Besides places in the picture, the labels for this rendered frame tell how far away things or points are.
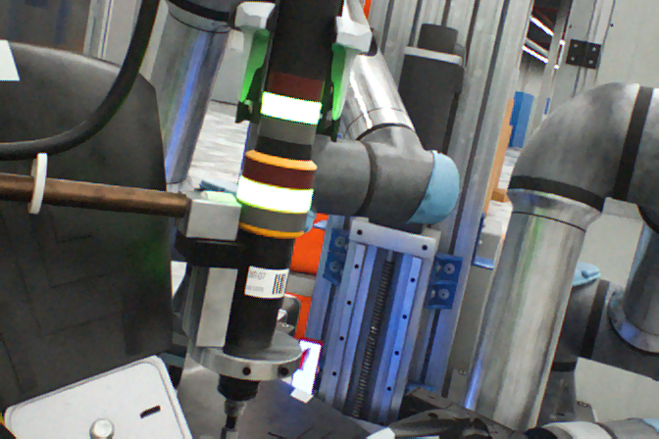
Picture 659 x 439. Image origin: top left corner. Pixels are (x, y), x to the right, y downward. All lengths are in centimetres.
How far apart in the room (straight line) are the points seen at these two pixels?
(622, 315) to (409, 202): 44
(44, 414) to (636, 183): 57
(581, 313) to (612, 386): 127
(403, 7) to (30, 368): 100
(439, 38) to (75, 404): 91
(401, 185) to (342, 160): 7
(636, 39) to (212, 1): 149
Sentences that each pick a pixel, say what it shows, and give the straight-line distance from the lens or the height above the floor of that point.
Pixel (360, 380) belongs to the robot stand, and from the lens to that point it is 136.
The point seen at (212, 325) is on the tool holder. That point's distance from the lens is 48.
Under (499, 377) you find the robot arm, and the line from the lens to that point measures 81.
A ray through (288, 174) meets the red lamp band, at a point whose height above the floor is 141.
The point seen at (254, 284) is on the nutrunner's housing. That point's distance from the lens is 48.
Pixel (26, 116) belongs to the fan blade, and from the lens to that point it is 54.
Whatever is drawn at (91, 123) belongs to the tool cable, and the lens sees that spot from 45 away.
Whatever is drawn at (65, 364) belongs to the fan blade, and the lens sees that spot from 48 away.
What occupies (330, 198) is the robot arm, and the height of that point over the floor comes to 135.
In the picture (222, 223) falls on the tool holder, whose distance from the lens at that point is 47.
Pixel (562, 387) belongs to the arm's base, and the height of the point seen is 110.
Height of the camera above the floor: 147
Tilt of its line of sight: 8 degrees down
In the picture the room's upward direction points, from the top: 11 degrees clockwise
